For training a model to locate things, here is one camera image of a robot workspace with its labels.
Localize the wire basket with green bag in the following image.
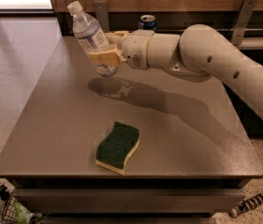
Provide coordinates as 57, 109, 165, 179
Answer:
1, 197, 45, 224

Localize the right metal bracket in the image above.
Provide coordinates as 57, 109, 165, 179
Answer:
230, 0, 258, 46

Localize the grey table drawer front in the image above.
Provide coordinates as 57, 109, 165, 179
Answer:
14, 189, 243, 214

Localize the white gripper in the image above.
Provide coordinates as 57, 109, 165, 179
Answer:
89, 30, 154, 70

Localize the metal bracket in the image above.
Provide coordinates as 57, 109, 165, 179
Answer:
230, 0, 258, 46
94, 0, 110, 32

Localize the left metal bracket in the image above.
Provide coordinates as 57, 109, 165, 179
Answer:
94, 0, 110, 32

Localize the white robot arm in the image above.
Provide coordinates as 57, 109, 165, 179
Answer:
88, 24, 263, 120

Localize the green yellow sponge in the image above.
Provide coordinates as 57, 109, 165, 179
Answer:
95, 121, 140, 175

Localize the blue soda can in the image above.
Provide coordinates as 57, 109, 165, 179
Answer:
138, 14, 157, 31

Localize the clear plastic water bottle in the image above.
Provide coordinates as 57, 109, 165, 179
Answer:
67, 1, 117, 77

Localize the black white tube on floor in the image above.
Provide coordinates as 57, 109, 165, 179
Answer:
229, 192, 263, 218

